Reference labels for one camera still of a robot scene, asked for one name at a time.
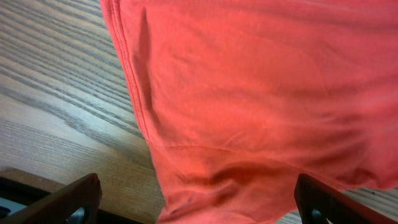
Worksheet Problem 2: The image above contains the red t-shirt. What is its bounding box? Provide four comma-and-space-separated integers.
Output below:
101, 0, 397, 223

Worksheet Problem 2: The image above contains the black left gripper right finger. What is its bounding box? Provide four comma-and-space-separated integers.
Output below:
294, 174, 397, 224

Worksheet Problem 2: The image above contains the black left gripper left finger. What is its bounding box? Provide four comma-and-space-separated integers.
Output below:
1, 173, 102, 224

